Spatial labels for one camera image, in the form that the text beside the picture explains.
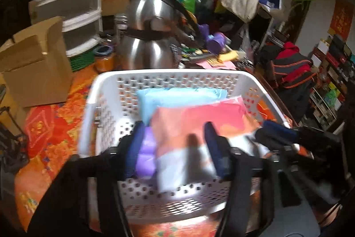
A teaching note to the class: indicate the orange glass jar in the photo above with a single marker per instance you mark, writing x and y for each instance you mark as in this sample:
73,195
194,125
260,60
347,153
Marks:
104,58

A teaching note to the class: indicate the light blue cloth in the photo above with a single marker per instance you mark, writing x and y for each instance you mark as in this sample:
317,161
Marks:
150,99

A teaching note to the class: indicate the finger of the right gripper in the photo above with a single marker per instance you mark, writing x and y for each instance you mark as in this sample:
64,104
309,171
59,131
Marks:
275,140
279,130

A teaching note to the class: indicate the red black jacket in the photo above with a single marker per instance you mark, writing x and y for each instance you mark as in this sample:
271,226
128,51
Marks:
291,75

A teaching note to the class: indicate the red floral tablecloth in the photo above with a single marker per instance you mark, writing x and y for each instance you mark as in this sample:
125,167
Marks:
53,132

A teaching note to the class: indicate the white perforated plastic basket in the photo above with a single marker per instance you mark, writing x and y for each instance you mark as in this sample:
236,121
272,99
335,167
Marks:
111,112

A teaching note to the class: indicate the stainless steel kettle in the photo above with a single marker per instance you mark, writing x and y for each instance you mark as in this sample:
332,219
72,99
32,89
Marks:
156,32

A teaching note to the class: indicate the brown cardboard box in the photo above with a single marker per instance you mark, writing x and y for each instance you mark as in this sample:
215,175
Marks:
35,66

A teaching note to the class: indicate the purple plastic scoop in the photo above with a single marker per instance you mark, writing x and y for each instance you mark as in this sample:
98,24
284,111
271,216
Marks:
213,43

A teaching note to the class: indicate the cluttered white shelf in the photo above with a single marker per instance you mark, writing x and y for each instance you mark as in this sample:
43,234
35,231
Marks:
332,97

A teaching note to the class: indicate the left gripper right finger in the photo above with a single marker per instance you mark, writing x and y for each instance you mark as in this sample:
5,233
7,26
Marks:
220,152

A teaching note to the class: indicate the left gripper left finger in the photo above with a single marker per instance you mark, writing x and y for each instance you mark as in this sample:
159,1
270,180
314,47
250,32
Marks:
128,150

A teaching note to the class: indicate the red wall scroll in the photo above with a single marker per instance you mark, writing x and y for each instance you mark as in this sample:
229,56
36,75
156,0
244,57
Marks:
342,19

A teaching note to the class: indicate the purple tissue pack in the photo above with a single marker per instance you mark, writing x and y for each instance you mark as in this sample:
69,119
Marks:
146,161

